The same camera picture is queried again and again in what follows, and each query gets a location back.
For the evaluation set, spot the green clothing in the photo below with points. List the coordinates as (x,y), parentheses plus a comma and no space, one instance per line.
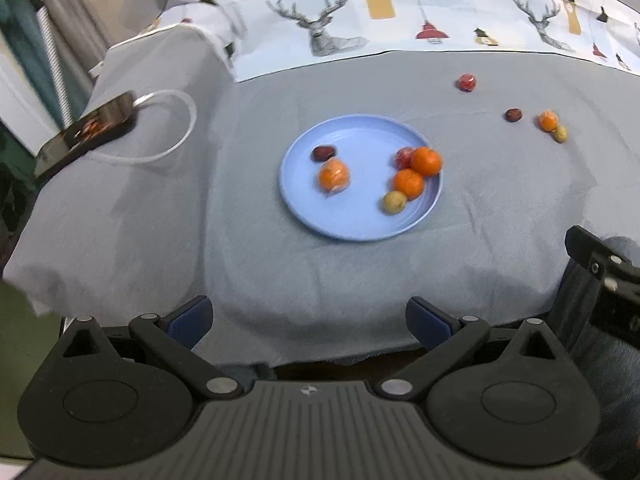
(17,25)

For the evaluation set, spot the dark red date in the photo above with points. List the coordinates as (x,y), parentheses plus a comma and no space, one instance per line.
(325,153)
(513,115)

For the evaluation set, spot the small orange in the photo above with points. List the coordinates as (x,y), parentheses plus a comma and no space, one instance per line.
(548,120)

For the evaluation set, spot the green jujube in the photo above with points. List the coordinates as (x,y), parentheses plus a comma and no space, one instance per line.
(560,134)
(394,202)

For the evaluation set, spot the blue plate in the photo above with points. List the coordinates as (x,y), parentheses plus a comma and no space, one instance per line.
(360,210)

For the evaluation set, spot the plastic orange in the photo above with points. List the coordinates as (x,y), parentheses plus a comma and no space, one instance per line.
(334,176)

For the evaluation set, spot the red fruit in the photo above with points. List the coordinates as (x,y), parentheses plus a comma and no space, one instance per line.
(403,157)
(467,82)

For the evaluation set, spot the grey printed bed sheet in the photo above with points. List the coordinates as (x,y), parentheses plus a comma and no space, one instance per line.
(150,235)

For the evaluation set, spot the black smartphone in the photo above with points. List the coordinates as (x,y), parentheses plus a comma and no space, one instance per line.
(85,132)

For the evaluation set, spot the grey curtain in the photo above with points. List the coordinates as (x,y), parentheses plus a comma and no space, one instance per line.
(82,10)

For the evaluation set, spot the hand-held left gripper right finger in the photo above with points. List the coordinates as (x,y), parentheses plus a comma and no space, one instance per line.
(430,322)

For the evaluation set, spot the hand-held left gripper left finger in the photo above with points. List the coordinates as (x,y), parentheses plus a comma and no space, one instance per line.
(190,320)

